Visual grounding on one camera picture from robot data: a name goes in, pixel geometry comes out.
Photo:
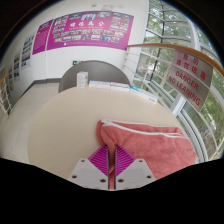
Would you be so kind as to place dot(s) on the flat white paper box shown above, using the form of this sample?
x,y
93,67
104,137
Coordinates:
x,y
120,87
99,84

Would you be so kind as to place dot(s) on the upright white carton box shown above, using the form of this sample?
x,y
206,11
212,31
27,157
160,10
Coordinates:
x,y
82,80

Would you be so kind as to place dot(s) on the white photo wall poster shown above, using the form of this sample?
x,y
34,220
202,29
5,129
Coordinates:
x,y
16,66
28,50

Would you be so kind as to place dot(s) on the flat white and blue box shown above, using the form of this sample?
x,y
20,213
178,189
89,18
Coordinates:
x,y
144,94

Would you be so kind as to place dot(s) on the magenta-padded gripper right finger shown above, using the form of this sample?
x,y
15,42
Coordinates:
x,y
133,173

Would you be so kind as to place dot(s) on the grey round-backed chair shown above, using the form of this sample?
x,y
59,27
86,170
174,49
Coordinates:
x,y
100,71

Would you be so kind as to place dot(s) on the green exit sign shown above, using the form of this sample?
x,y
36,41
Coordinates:
x,y
76,62

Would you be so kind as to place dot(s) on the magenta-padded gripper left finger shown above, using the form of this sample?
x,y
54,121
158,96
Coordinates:
x,y
87,173

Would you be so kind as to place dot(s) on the small magenta text poster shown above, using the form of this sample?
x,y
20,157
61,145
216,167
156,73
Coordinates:
x,y
41,37

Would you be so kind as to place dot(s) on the large magenta photo poster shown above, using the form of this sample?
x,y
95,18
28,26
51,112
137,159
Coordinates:
x,y
90,31

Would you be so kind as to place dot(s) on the white railing with wooden handrail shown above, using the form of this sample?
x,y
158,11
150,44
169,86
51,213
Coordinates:
x,y
160,46
4,96

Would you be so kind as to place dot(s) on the white sign with red letters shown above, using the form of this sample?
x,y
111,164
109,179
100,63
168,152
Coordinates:
x,y
186,89

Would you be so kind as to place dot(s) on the pink towel with white trim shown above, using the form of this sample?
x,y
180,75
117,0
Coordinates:
x,y
156,146

